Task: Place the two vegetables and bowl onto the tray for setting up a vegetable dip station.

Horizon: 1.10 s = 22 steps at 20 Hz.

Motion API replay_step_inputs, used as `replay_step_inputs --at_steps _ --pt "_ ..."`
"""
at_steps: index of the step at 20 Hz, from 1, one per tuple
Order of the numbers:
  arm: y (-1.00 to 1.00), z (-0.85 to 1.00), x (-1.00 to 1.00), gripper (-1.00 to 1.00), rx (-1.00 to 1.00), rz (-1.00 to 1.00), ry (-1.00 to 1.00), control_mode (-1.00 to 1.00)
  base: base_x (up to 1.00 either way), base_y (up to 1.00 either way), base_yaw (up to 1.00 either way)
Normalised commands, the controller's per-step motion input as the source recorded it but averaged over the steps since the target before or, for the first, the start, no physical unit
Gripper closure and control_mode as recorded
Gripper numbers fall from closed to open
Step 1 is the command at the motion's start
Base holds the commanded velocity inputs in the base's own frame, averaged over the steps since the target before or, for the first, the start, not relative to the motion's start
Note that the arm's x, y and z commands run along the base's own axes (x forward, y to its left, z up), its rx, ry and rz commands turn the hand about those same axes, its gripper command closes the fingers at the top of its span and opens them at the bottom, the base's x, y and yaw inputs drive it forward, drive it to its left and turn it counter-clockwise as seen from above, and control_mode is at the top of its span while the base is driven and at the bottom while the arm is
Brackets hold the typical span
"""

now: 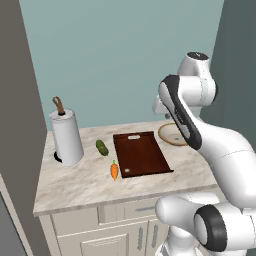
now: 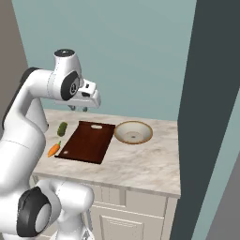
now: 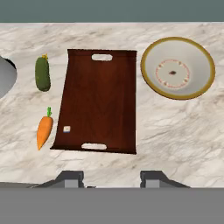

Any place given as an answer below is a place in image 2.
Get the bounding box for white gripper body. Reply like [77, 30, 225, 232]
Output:
[54, 89, 102, 110]

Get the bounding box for dark brown wooden tray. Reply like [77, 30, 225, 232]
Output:
[54, 120, 116, 165]

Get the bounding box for beige bowl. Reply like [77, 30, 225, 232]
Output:
[113, 120, 154, 145]

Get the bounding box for green cucumber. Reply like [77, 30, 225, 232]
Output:
[56, 121, 68, 138]

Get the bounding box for orange carrot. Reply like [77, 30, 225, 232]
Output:
[47, 141, 63, 158]

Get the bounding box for cream drawer front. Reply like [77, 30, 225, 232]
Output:
[90, 183, 169, 218]

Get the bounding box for dark grey tall cabinet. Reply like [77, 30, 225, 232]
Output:
[169, 0, 240, 240]

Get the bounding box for cream cupboard door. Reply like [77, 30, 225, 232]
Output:
[88, 203, 165, 240]

